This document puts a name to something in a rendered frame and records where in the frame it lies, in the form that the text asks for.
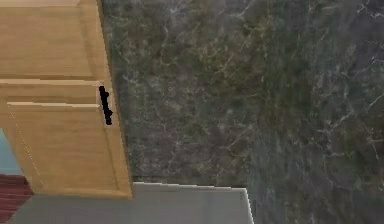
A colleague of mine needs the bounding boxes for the black door handle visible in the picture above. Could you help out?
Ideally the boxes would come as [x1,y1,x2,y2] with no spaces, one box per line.
[98,85,114,126]

